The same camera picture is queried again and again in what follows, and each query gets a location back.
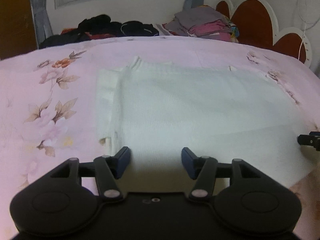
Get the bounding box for red and white headboard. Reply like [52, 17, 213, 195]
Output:
[215, 0, 313, 68]

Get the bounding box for white knitted sweater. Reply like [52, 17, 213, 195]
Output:
[96, 56, 318, 193]

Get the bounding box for pink folded clothes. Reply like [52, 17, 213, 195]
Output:
[187, 21, 231, 38]

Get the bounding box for white cable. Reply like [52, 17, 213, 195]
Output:
[297, 0, 320, 60]

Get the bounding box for red cloth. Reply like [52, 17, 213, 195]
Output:
[61, 29, 115, 40]

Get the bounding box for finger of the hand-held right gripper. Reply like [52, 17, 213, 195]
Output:
[297, 131, 320, 152]

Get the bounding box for grey folded clothes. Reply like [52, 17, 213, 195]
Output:
[166, 5, 229, 35]

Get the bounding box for brown wooden door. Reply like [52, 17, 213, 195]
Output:
[0, 0, 38, 60]

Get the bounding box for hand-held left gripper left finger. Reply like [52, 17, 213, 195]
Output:
[37, 146, 131, 203]

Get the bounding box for pile of black clothes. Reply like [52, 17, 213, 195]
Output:
[39, 14, 160, 49]

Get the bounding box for colourful patterned cloth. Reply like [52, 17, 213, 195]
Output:
[226, 17, 239, 43]

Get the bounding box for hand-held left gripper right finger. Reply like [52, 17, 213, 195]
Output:
[181, 147, 275, 203]

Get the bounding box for striped cloth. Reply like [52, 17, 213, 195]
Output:
[155, 23, 175, 37]

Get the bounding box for pink floral bed sheet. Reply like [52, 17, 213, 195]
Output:
[0, 35, 320, 230]

